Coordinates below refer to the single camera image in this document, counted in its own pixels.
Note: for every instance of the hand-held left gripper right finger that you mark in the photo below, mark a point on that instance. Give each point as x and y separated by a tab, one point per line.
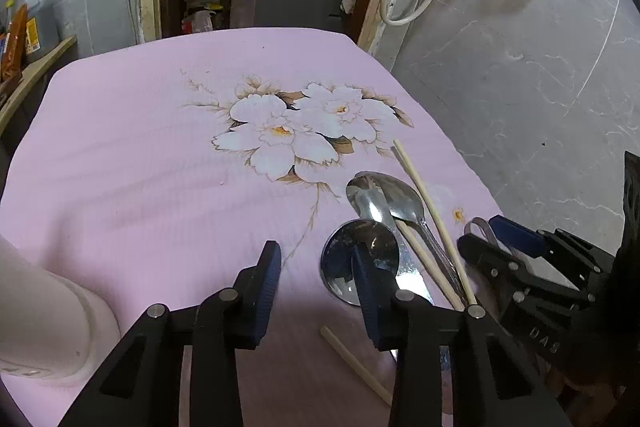
370	302

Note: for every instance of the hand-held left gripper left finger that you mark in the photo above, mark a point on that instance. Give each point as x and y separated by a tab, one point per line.
265	297

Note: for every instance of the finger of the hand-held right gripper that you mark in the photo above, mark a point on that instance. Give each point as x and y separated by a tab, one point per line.
515	234
482	253

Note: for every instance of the round steel ladle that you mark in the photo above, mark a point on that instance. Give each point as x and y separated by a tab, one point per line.
345	277

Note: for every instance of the wooden chopstick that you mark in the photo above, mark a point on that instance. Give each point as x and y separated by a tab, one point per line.
425	257
350	359
425	197

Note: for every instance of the wide steel spoon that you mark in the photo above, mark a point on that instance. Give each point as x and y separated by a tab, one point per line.
362	202

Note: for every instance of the white plastic cup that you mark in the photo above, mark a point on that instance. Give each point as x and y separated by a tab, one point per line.
40	317

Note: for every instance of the pink floral tablecloth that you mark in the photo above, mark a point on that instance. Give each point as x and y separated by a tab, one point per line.
150	157

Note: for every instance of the brown packet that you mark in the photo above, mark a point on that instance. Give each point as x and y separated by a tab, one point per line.
14	42

